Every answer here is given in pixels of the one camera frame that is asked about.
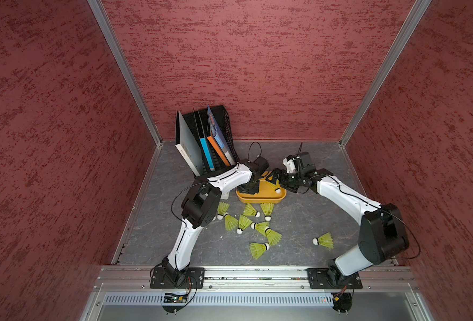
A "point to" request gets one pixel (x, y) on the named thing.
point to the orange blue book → (215, 134)
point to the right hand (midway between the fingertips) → (273, 184)
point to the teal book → (208, 154)
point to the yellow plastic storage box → (266, 193)
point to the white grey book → (187, 147)
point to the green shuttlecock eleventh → (325, 240)
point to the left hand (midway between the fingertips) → (247, 193)
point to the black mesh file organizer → (196, 121)
